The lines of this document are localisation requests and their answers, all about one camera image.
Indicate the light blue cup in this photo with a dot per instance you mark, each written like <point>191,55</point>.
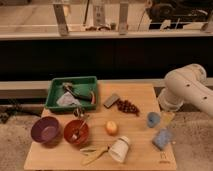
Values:
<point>153,119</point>

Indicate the red bowl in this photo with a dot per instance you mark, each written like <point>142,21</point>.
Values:
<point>76,132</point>

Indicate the dark tool in tray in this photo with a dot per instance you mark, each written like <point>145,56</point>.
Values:
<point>73,91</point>

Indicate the grey rectangular block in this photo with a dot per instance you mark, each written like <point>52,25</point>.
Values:
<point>111,100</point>

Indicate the grey cloth in tray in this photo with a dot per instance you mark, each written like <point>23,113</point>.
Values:
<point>67,99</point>

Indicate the orange carrot in tray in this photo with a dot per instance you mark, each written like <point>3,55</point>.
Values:
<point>93,100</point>

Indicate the blue sponge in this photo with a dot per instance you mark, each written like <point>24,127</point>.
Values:
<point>162,138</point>

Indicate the white paper cup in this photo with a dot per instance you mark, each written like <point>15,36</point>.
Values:
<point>118,151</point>

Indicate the bunch of dark grapes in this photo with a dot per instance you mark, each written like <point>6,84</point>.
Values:
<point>127,107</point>

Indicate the green plastic tray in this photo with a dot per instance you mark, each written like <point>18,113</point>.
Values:
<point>84,85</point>

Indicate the wooden board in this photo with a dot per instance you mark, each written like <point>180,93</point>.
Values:
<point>142,155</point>

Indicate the purple bowl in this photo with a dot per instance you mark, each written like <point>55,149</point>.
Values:
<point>45,130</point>

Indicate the orange round fruit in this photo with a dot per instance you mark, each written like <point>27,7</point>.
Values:
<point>111,128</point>

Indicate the small metal object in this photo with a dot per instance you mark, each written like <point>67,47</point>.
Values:
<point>80,113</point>

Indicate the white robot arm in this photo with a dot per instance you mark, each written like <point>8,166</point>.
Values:
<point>186,84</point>

